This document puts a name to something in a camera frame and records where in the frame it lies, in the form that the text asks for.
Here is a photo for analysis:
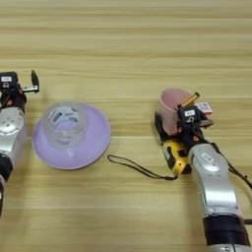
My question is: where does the yellow tape measure with strap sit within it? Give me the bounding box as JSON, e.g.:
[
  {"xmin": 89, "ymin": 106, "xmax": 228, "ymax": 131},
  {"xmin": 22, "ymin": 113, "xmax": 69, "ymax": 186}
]
[{"xmin": 107, "ymin": 139, "xmax": 193, "ymax": 181}]

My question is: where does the purple plate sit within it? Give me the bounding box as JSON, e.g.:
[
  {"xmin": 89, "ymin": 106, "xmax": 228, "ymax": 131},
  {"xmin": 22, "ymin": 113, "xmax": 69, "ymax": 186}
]
[{"xmin": 31, "ymin": 102, "xmax": 111, "ymax": 170}]

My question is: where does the clear tape roll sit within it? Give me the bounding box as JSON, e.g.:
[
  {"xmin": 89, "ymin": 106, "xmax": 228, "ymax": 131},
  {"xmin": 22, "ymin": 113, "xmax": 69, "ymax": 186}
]
[{"xmin": 43, "ymin": 101, "xmax": 89, "ymax": 151}]

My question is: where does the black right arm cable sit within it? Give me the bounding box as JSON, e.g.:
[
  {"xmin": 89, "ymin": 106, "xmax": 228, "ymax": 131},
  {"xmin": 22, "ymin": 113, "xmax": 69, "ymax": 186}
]
[{"xmin": 210, "ymin": 141, "xmax": 252, "ymax": 225}]

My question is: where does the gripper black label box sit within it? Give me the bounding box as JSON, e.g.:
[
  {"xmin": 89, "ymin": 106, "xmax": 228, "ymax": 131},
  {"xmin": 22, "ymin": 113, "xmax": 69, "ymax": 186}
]
[
  {"xmin": 0, "ymin": 71, "xmax": 20, "ymax": 92},
  {"xmin": 176, "ymin": 105, "xmax": 201, "ymax": 126}
]

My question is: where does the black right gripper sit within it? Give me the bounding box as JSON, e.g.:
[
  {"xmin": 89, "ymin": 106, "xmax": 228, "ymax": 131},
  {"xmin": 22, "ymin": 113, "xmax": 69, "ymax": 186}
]
[{"xmin": 155, "ymin": 111, "xmax": 215, "ymax": 151}]

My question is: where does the small red white box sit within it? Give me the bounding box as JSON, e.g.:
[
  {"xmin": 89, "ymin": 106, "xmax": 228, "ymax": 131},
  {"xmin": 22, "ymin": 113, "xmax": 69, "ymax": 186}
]
[{"xmin": 194, "ymin": 101, "xmax": 214, "ymax": 116}]

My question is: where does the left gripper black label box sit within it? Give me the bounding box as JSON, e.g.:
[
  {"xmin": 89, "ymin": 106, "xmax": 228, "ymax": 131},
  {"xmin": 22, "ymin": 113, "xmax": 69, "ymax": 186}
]
[{"xmin": 0, "ymin": 71, "xmax": 20, "ymax": 92}]

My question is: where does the pink cup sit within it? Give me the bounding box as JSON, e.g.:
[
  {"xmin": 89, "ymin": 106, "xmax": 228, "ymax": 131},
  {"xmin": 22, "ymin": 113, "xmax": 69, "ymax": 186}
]
[{"xmin": 158, "ymin": 88, "xmax": 192, "ymax": 136}]

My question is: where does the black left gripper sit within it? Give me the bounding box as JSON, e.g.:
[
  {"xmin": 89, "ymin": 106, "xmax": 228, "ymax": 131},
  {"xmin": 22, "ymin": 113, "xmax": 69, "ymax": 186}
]
[{"xmin": 0, "ymin": 69, "xmax": 40, "ymax": 112}]

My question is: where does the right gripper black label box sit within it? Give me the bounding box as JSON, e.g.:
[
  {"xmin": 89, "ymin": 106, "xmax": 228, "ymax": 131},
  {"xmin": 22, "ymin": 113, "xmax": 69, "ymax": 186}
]
[{"xmin": 176, "ymin": 105, "xmax": 201, "ymax": 126}]

